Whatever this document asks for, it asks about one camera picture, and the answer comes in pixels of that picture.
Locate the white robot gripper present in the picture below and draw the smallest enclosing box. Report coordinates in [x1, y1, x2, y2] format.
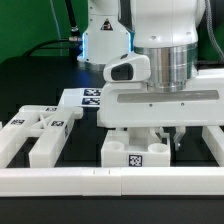
[97, 69, 224, 151]

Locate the white chair seat part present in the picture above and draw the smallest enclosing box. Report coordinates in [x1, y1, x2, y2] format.
[101, 128, 171, 167]

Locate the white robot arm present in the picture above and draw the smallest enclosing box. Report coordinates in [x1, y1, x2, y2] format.
[98, 0, 224, 142]

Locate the white right obstacle wall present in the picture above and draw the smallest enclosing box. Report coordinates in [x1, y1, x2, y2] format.
[202, 126, 224, 167]

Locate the white obstacle wall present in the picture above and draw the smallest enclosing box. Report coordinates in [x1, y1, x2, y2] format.
[202, 126, 224, 167]
[0, 167, 224, 197]

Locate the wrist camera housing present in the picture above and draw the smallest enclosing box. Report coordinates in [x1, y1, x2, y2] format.
[103, 52, 151, 82]

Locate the white front obstacle wall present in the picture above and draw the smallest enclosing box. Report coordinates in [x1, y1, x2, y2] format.
[0, 167, 224, 197]

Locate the white marker base plate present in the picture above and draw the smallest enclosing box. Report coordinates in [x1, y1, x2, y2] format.
[58, 88, 102, 107]

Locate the white chair back frame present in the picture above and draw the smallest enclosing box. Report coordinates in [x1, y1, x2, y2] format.
[0, 105, 83, 168]

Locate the black cable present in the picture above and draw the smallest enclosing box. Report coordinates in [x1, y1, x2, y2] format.
[21, 0, 83, 58]

